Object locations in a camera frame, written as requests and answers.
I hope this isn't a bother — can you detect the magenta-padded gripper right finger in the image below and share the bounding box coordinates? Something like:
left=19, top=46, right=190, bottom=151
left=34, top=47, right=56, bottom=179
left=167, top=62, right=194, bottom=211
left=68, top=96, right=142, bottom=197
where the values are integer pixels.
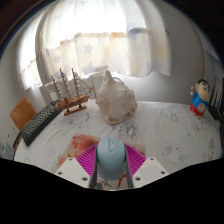
left=123, top=143, right=170, bottom=189

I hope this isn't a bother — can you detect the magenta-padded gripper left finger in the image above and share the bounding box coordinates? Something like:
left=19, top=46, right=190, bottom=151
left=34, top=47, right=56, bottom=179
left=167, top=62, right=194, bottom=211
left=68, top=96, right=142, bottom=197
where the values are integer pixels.
left=54, top=143, right=99, bottom=189

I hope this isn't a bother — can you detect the light blue computer mouse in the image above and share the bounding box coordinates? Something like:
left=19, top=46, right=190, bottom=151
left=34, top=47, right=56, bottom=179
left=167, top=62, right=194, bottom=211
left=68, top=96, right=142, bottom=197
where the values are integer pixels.
left=95, top=136, right=127, bottom=181

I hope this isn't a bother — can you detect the white printed tablecloth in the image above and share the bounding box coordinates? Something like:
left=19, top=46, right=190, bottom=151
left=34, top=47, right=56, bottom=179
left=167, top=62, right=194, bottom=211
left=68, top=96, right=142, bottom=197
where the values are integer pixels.
left=13, top=99, right=224, bottom=191

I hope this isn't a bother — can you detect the dark keyboard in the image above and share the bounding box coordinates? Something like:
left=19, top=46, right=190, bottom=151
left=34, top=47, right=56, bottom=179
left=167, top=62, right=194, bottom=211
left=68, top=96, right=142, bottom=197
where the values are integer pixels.
left=20, top=101, right=63, bottom=147

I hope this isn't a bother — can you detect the wooden sailing ship model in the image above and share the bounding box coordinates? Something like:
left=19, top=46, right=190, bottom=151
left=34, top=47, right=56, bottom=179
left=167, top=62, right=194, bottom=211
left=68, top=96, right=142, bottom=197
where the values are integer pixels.
left=50, top=67, right=95, bottom=117

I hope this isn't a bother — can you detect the large white conch shell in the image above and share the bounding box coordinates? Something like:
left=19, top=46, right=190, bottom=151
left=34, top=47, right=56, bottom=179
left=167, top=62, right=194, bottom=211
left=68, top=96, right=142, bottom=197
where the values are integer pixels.
left=95, top=70, right=138, bottom=125

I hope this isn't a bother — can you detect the orange wooden chair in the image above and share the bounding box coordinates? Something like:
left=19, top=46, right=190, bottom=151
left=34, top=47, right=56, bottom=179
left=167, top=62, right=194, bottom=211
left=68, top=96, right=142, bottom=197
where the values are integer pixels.
left=9, top=96, right=38, bottom=132

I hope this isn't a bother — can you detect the white radiator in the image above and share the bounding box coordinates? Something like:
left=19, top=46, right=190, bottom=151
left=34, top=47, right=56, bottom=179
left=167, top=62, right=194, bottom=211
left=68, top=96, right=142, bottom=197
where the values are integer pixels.
left=38, top=73, right=111, bottom=104

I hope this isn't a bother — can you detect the cartoon boy clock figure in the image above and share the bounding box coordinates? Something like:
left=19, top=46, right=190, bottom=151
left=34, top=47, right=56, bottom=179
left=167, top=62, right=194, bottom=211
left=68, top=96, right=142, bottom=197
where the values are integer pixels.
left=189, top=78, right=212, bottom=117

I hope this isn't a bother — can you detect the white star-print curtain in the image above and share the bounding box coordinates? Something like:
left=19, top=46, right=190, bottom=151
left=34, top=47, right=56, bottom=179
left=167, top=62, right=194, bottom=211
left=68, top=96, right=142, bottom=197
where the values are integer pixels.
left=19, top=0, right=173, bottom=91

